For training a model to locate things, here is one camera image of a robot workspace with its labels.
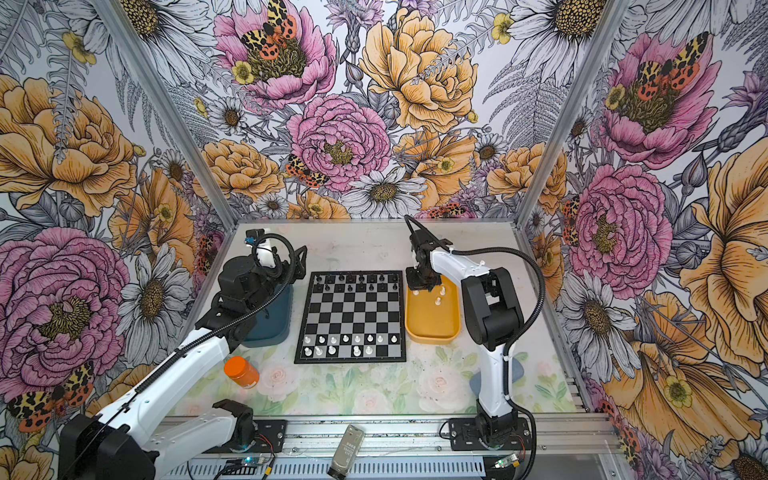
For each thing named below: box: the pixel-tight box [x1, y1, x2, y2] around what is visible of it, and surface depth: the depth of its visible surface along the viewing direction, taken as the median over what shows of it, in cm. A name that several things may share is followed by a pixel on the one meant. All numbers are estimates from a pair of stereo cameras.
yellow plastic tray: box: [404, 274, 462, 345], surface depth 96 cm
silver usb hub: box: [327, 424, 365, 480], surface depth 70 cm
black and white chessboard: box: [294, 270, 407, 364], surface depth 94 cm
